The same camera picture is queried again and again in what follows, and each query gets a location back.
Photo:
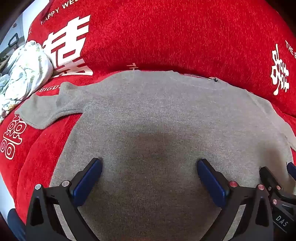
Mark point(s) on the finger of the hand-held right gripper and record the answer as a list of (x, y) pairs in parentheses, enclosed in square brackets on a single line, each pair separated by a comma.
[(291, 170), (269, 177)]

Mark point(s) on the grey knit sweater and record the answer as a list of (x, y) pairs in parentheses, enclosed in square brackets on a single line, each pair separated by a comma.
[(150, 111)]

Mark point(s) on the white floral cloth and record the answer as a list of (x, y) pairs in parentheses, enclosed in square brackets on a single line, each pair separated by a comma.
[(25, 69)]

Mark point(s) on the red printed sofa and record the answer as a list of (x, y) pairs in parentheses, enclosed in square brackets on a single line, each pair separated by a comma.
[(161, 34)]

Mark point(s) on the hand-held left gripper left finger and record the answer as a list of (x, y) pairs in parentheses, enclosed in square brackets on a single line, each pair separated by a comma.
[(89, 180)]

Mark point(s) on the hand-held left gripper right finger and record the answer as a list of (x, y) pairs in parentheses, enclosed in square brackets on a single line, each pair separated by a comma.
[(211, 183)]

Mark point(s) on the wall poster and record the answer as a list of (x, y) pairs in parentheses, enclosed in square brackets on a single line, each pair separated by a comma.
[(5, 54)]

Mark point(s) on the dark blue cloth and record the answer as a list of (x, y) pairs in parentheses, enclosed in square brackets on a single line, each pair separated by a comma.
[(16, 224)]

